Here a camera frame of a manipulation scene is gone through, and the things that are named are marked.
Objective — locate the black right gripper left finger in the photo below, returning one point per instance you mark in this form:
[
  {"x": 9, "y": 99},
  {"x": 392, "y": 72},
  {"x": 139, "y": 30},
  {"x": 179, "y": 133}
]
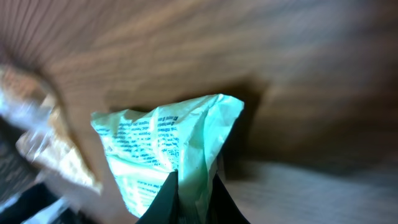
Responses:
[{"x": 164, "y": 208}]

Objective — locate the clear bagged bread snack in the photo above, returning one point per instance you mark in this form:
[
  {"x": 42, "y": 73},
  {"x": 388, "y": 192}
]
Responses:
[{"x": 31, "y": 104}]

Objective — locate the teal wet wipes pack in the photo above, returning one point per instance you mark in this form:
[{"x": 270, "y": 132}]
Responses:
[{"x": 142, "y": 149}]

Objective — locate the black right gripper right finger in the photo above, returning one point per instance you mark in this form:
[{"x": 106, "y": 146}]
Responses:
[{"x": 222, "y": 208}]

